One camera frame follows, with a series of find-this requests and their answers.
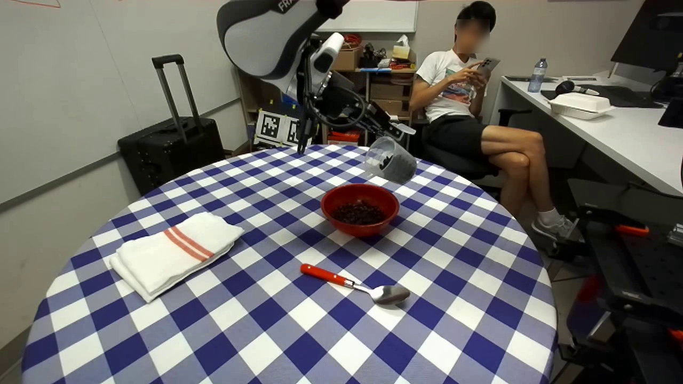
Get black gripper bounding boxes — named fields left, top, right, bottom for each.
left=296, top=34, right=416, bottom=153

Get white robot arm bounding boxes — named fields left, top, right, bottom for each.
left=215, top=0, right=414, bottom=152

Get orange bowl with beans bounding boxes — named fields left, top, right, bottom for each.
left=321, top=184, right=400, bottom=240

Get wooden shelf unit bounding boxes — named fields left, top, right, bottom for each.
left=238, top=44, right=414, bottom=147

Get fiducial marker board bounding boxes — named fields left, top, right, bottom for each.
left=254, top=110, right=299, bottom=147

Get seated person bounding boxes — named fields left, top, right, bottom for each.
left=408, top=0, right=588, bottom=247

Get blue white checkered tablecloth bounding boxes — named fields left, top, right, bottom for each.
left=22, top=145, right=557, bottom=384

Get black rolling suitcase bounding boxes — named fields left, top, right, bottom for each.
left=118, top=54, right=226, bottom=195

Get plastic water bottle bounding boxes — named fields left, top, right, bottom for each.
left=528, top=57, right=549, bottom=94

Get white takeout container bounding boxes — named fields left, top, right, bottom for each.
left=552, top=92, right=612, bottom=120

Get white towel red stripes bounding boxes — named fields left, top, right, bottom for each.
left=110, top=212, right=243, bottom=303

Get white desk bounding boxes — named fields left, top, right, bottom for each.
left=503, top=78, right=683, bottom=197

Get black monitor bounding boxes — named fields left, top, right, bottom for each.
left=611, top=0, right=683, bottom=87

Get red handled metal spoon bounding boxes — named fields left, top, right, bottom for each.
left=301, top=264, right=410, bottom=307

